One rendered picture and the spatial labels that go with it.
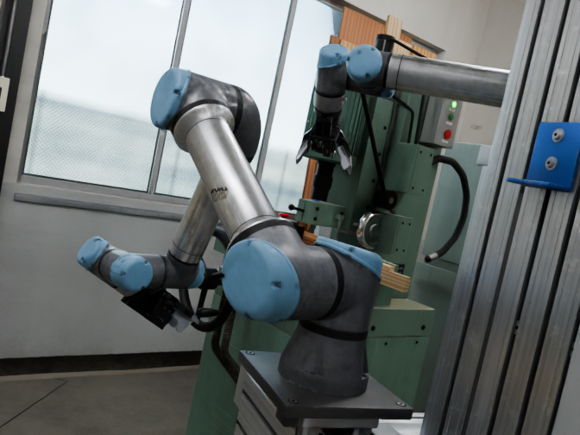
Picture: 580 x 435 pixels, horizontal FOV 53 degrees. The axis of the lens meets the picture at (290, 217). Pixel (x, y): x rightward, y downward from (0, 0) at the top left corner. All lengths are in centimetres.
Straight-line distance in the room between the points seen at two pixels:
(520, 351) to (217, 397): 122
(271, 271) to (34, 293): 208
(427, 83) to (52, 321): 210
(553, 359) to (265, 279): 38
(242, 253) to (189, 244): 45
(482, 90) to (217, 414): 122
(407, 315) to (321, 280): 104
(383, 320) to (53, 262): 156
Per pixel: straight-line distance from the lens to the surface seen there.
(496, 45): 441
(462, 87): 125
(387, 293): 160
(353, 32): 348
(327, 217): 178
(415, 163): 179
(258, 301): 81
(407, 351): 193
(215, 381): 190
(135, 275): 124
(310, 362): 94
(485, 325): 88
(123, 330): 300
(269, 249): 81
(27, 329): 284
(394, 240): 177
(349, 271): 90
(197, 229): 126
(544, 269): 82
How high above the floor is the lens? 114
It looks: 4 degrees down
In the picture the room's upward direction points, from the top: 12 degrees clockwise
